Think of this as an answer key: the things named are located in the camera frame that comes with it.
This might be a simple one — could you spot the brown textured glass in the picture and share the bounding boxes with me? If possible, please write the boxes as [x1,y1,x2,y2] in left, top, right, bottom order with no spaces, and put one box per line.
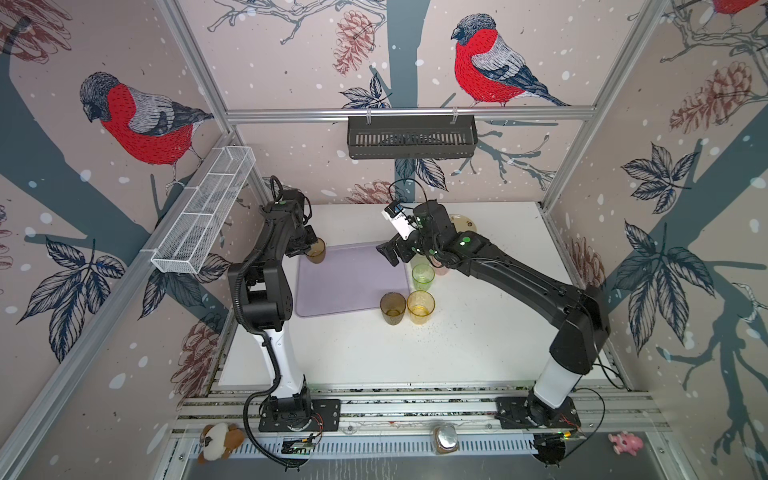
[379,292,407,326]
[305,238,326,264]

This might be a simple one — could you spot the amber yellow glass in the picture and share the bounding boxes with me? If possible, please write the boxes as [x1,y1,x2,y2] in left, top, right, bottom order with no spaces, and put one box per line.
[406,290,436,325]

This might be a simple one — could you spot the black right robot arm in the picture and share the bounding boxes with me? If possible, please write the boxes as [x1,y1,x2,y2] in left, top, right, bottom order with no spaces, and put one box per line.
[377,200,610,427]

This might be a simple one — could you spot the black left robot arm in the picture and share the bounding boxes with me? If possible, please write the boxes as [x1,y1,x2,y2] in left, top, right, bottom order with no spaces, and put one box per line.
[228,188,317,421]

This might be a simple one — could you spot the lilac plastic tray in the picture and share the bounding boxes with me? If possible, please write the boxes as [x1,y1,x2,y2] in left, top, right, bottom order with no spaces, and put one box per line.
[294,243,410,318]

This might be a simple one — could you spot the cream small plate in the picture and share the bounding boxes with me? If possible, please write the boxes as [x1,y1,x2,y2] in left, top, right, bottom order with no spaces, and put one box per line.
[449,214,477,233]

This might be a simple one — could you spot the bright green glass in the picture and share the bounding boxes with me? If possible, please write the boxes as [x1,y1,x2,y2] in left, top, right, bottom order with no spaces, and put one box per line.
[411,263,436,291]

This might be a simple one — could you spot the horizontal aluminium bar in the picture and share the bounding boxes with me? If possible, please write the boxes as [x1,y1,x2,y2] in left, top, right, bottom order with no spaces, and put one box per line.
[225,106,596,125]

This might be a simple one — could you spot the silver round object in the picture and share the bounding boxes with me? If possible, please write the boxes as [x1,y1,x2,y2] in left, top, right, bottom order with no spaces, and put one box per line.
[432,423,460,455]

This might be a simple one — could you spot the plush guinea pig toy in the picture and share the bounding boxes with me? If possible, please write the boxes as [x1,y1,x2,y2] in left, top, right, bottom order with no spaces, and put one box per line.
[197,422,246,464]

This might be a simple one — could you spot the pink plush toy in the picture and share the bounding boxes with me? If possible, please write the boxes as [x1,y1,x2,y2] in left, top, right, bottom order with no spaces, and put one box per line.
[608,432,644,456]

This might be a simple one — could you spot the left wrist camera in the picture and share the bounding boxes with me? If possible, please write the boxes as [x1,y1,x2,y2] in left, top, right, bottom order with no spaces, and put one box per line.
[277,188,312,224]

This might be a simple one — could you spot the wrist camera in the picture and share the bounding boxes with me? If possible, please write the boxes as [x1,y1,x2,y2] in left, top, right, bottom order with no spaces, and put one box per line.
[277,188,312,224]
[382,201,416,240]

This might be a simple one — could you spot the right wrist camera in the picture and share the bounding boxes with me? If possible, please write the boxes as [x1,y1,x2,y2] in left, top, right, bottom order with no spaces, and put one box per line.
[382,201,416,240]

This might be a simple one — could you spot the black hanging wire basket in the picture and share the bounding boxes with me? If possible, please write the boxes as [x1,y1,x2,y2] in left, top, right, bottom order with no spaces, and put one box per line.
[347,115,478,160]

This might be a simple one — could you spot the white wire mesh shelf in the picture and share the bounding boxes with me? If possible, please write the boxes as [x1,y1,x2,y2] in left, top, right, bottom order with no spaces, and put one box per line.
[152,146,255,275]

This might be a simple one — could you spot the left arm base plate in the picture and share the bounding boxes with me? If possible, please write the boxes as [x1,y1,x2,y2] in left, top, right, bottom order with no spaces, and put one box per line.
[258,397,341,433]

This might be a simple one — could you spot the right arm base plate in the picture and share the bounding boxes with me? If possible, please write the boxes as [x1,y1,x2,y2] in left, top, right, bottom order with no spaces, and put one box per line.
[495,394,581,431]

